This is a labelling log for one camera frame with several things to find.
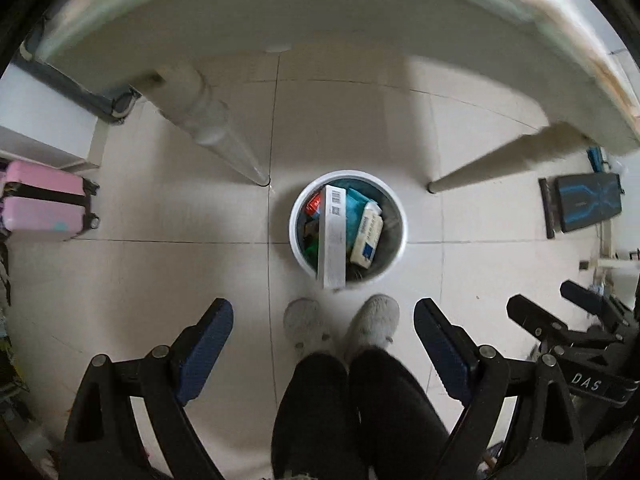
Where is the round white table top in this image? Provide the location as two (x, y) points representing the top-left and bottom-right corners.
(35, 0), (640, 158)

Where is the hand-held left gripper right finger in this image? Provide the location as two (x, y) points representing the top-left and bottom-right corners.
(413, 297), (588, 480)

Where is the white round trash bin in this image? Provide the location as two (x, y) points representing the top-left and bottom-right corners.
(288, 170), (409, 283)

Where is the long white carton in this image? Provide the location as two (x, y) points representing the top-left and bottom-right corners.
(320, 185), (349, 291)

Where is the grey fuzzy slipper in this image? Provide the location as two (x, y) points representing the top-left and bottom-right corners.
(283, 297), (335, 358)
(344, 294), (401, 353)

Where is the person's left leg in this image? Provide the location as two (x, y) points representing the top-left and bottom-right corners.
(270, 351), (368, 480)

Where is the person's leg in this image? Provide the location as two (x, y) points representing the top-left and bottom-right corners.
(270, 351), (368, 480)
(347, 347), (451, 480)

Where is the cream table leg with rings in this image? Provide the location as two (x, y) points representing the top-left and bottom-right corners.
(150, 57), (272, 188)

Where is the teal packet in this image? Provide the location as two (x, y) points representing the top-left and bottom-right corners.
(334, 177), (377, 256)

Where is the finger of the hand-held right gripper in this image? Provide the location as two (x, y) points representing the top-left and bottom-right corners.
(559, 280), (640, 333)
(506, 294), (571, 343)

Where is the black and blue board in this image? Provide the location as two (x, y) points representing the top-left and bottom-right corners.
(539, 171), (625, 240)

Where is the white low cabinet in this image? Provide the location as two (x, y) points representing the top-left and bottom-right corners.
(0, 122), (103, 173)

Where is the white and blue box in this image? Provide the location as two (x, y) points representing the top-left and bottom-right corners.
(349, 201), (385, 268)

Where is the white metal stand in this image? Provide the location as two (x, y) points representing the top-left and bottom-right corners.
(579, 220), (640, 273)

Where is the green wrapper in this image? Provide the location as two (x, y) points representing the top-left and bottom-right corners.
(302, 237), (322, 271)

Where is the person's right leg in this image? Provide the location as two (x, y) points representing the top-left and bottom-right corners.
(347, 347), (451, 480)

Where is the pink suitcase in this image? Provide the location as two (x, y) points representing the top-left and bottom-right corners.
(0, 160), (101, 242)

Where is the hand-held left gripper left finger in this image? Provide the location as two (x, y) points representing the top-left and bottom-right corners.
(59, 297), (236, 480)

